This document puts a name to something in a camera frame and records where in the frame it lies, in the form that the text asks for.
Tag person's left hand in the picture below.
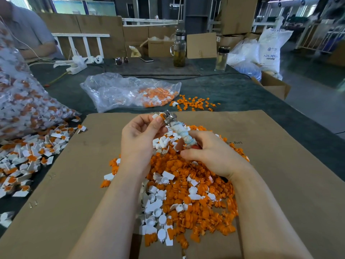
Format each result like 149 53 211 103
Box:
120 113 168 178

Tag person's right hand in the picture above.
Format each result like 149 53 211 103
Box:
179 130 250 182

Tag silver red-handled pliers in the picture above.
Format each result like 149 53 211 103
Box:
162 110 198 148

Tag pile of orange and white parts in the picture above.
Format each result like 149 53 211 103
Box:
101 122 251 248

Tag pile of assembled white-orange parts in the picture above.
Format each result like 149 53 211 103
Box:
0 117 88 227

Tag person's right forearm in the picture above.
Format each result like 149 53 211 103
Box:
229 165 313 259

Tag person's left forearm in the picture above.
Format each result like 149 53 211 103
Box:
69 172 149 259

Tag scatter of orange offcuts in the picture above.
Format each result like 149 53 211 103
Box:
170 95 221 112

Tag small clear plastic bag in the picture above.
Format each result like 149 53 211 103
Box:
80 72 182 113

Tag brown cardboard sheet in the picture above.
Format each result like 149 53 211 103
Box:
0 112 170 259
166 109 345 259

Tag open brown cardboard box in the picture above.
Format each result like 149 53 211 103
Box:
251 72 291 101

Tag glass bottle with black lid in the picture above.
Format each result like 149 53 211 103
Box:
215 46 230 72

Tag clear blue plastic bag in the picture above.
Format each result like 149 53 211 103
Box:
226 39 262 82

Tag white power strip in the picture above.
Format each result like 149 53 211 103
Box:
53 54 104 74

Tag open cardboard box with paper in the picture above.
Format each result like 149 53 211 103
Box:
140 35 179 58

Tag glass tea jar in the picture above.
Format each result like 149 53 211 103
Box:
170 31 188 68

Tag flat brown cardboard panel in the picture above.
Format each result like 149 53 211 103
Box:
187 33 218 59

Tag white woven sack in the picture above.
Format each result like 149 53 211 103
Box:
258 18 294 80

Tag row of upright cardboard sheets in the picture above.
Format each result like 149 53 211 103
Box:
35 12 181 58

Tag large clear bag of seals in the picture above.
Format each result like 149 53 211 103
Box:
0 19 82 139

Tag dark steel pillar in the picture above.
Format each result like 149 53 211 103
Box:
184 0 213 35

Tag tall brown cardboard box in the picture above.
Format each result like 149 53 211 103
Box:
221 0 259 36

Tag white metal rack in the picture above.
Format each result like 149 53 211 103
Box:
295 21 345 54

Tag white railing frame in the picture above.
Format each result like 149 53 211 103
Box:
51 33 111 58

